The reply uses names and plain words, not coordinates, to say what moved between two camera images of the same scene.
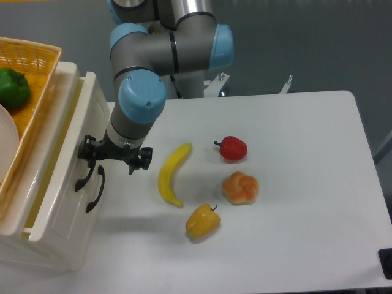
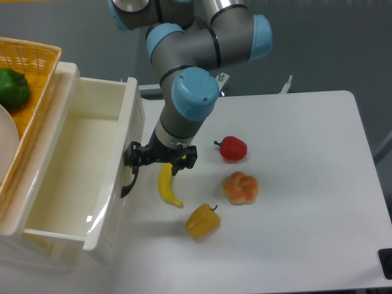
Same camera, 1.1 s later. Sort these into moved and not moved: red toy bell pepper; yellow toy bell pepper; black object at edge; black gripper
Moved: black gripper
Not moved: yellow toy bell pepper; red toy bell pepper; black object at edge
